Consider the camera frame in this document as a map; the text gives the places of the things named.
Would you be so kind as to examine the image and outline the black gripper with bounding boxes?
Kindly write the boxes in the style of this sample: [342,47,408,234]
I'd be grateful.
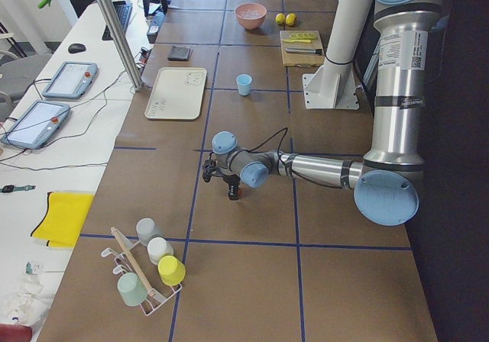
[202,159,241,201]

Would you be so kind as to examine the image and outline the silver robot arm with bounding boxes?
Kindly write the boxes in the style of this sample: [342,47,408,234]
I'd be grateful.
[202,0,446,226]

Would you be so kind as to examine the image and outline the pile of clear ice cubes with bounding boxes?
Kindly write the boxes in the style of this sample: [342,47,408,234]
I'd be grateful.
[239,9,261,20]

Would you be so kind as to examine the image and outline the white cup on rack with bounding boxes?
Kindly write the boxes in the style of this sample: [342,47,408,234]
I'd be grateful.
[147,237,174,266]

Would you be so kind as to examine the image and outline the grey cup on rack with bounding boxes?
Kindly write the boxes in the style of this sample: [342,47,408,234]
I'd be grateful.
[136,218,163,247]

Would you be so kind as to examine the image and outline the yellow cup on rack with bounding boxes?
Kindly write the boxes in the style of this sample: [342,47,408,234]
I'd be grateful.
[157,255,186,286]

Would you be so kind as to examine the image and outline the light blue cup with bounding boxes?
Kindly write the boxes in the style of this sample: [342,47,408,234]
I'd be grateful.
[235,74,253,96]

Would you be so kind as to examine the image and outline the mint green cup on rack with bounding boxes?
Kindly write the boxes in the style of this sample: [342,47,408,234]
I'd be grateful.
[117,273,147,307]

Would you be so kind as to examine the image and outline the pink bowl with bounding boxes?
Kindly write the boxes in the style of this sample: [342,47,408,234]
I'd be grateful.
[235,3,267,30]

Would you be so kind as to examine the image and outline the yellow lemon near bowl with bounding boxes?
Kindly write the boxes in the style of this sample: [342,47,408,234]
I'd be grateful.
[275,13,286,25]

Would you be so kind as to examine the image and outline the yellow lemon outer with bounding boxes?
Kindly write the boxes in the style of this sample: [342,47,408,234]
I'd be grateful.
[285,13,297,27]

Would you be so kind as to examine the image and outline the yellow plastic knife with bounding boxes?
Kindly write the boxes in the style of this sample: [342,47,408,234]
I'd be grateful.
[281,39,312,44]

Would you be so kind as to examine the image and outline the lemon slices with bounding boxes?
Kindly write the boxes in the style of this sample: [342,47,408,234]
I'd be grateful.
[290,32,317,40]

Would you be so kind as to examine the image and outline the wooden cutting board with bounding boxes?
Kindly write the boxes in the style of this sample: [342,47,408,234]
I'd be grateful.
[280,31,325,67]

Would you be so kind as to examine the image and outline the black power strip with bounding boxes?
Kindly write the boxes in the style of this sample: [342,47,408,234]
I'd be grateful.
[147,11,166,44]

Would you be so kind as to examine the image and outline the grey folded cloth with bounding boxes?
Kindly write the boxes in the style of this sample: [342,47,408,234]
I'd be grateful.
[167,46,192,61]

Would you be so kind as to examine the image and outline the cream bear tray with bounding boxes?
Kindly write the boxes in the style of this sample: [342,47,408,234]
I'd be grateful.
[144,67,207,121]

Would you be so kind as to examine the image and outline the black keyboard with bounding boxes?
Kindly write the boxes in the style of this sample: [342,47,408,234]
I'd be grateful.
[102,0,132,40]

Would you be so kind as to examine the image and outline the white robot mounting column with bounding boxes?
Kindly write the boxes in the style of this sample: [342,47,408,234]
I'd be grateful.
[303,0,373,110]

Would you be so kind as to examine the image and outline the yellow folded cloth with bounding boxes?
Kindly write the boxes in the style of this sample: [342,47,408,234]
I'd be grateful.
[31,192,94,248]

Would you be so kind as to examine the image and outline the black computer mouse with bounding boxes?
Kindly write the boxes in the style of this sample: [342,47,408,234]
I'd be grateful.
[68,43,86,54]

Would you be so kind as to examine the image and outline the far teach pendant tablet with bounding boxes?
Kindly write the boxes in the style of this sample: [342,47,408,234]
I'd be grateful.
[42,61,99,99]

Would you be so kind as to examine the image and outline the teach pendant tablet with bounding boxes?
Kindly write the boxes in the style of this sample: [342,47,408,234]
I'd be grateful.
[42,61,99,99]
[1,100,71,149]

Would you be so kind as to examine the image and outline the near teach pendant tablet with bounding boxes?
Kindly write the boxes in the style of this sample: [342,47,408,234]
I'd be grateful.
[1,100,71,149]

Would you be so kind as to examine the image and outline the smart watch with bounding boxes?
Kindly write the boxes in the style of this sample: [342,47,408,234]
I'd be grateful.
[1,185,36,194]

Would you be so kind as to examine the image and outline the steel knife handle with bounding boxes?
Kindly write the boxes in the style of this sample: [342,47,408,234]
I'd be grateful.
[285,47,322,56]

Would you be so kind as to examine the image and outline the wooden rack handle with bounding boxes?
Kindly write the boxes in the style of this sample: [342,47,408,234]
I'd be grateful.
[111,227,156,297]

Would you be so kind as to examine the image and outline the white wire cup rack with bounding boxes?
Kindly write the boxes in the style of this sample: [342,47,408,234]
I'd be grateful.
[100,239,183,317]

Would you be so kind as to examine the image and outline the aluminium frame post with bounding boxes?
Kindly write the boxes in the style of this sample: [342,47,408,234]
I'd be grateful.
[96,0,143,92]

